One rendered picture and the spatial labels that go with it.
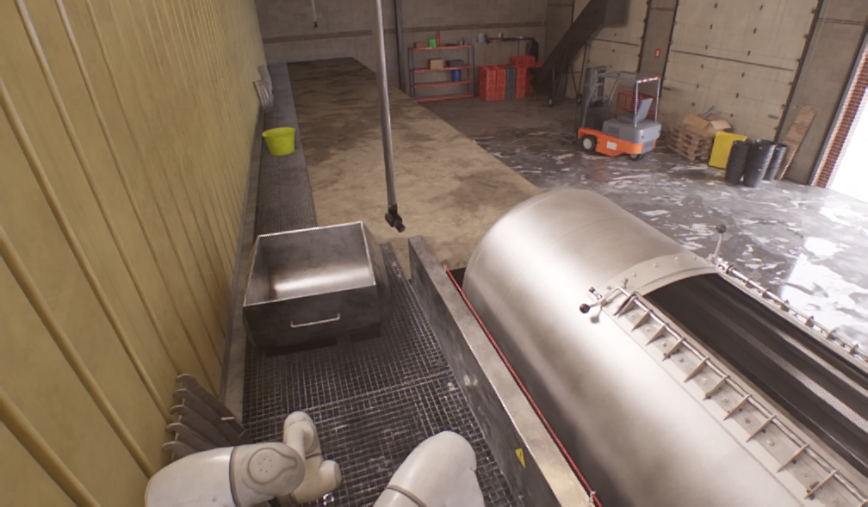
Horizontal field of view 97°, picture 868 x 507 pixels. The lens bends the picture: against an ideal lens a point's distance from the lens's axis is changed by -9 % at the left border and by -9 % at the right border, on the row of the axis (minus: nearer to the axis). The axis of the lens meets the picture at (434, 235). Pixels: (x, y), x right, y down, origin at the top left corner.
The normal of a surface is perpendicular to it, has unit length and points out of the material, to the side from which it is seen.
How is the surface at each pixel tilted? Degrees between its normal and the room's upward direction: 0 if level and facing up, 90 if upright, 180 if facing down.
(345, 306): 90
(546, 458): 0
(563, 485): 3
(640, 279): 15
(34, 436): 90
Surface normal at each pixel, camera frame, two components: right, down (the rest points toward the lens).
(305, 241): 0.24, 0.48
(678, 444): -0.72, -0.45
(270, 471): 0.20, -0.62
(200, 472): 0.01, -0.78
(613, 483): -0.92, -0.05
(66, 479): 0.61, 0.38
